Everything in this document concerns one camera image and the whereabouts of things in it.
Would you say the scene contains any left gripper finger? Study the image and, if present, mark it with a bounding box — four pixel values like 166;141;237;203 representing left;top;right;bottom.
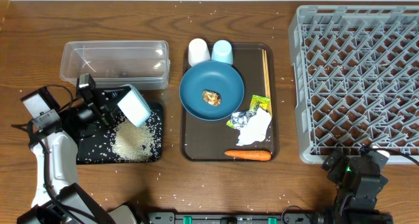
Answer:
94;87;131;106
101;111;126;127

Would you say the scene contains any light blue bowl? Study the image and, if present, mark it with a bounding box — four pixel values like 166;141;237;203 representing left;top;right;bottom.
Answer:
117;84;151;128

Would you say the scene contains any dark blue plate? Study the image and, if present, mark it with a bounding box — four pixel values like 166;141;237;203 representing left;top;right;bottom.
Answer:
179;61;245;121

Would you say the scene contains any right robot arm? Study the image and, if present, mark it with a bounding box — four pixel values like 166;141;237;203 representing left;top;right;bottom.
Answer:
311;149;393;224

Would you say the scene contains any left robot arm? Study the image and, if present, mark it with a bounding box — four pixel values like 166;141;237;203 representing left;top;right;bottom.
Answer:
16;83;151;223

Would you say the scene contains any grey dishwasher rack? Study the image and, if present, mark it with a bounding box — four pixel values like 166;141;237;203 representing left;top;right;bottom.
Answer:
288;5;418;164

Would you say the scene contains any black tray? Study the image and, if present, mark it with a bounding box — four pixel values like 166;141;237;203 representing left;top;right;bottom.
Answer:
76;103;163;164

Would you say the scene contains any pile of rice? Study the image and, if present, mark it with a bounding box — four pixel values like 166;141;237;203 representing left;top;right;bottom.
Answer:
111;119;161;162

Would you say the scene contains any clear plastic container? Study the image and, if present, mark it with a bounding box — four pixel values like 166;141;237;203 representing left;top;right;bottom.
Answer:
60;41;170;90

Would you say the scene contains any white plastic cup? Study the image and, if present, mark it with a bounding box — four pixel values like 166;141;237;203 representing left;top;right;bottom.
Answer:
188;38;211;67

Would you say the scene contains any brown food scrap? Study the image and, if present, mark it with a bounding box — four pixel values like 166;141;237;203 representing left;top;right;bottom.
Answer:
202;90;221;107

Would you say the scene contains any light blue plastic cup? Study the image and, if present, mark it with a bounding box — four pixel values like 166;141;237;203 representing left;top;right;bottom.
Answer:
211;40;233;65

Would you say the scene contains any crumpled aluminium foil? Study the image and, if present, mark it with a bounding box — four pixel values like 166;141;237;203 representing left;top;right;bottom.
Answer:
226;111;255;130

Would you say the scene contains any dark brown serving tray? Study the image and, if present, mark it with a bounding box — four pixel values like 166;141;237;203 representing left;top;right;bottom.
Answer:
181;43;280;162

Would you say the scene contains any white crumpled napkin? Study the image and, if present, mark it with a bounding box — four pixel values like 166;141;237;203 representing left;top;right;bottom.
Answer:
237;108;272;146

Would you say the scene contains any orange carrot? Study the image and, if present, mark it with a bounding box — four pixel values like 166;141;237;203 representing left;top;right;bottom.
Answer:
225;150;272;161

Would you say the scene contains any green yellow snack wrapper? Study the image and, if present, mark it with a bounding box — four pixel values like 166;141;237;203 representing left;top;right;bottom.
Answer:
249;95;270;113

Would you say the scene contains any wooden chopstick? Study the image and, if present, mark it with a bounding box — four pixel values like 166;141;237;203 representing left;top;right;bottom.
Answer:
263;50;271;98
262;50;270;98

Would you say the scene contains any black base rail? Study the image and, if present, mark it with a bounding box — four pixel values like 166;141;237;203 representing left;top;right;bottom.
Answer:
147;212;393;224

